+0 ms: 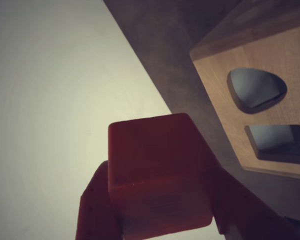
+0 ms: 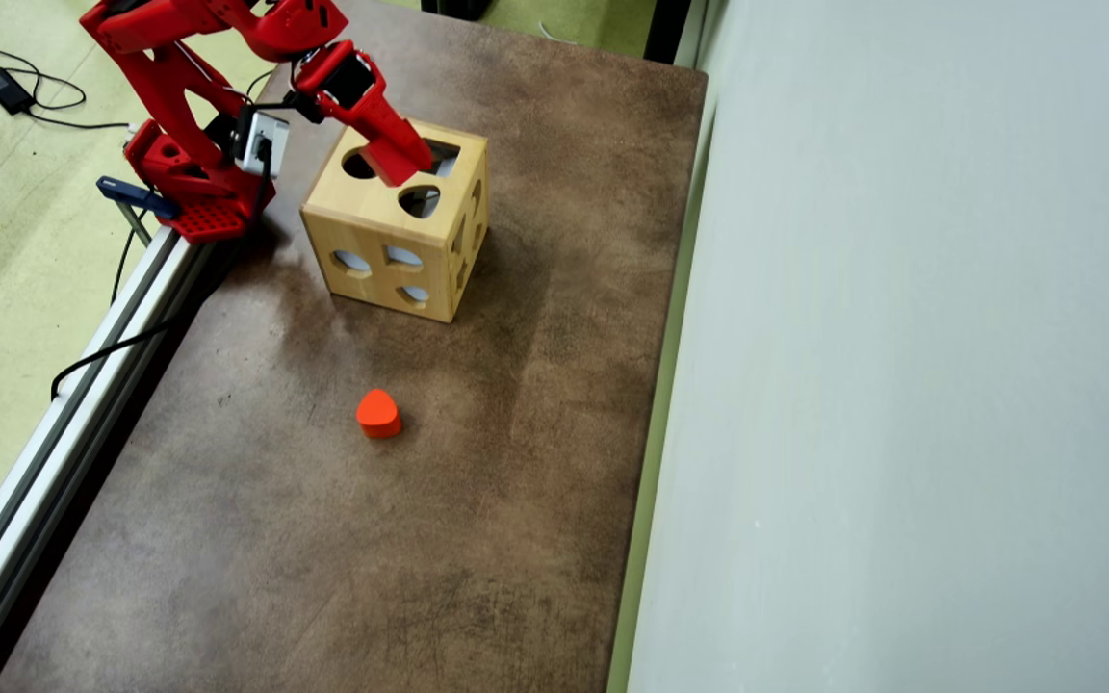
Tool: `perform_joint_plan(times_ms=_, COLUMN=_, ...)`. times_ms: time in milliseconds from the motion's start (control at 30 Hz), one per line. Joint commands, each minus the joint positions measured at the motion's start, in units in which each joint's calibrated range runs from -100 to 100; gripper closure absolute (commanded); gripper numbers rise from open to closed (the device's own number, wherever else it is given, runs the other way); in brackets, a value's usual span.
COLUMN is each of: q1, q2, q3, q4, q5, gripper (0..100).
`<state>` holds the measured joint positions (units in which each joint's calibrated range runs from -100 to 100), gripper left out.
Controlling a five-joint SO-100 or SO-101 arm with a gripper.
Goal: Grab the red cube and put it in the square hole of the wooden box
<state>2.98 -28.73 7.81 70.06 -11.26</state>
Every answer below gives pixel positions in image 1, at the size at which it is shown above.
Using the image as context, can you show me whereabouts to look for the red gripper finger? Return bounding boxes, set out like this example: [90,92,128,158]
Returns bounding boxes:
[201,139,300,240]
[75,159,125,240]

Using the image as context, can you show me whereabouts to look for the red wooden cube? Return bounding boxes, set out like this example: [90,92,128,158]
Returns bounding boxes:
[107,112,215,238]

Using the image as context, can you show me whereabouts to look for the wooden shape sorter box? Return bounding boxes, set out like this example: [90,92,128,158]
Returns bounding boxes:
[189,4,300,181]

